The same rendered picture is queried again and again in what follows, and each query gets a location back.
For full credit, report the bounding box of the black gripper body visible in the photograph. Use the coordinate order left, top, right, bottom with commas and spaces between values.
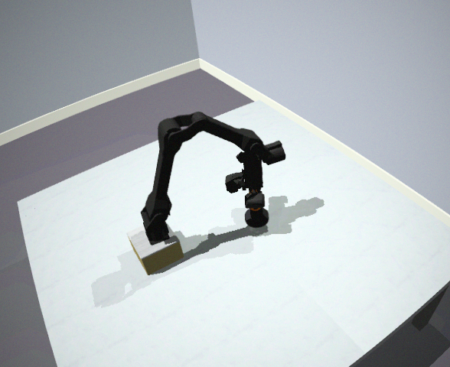
244, 167, 266, 209

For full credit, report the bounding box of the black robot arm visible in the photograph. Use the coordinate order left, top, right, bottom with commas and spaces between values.
141, 112, 285, 245

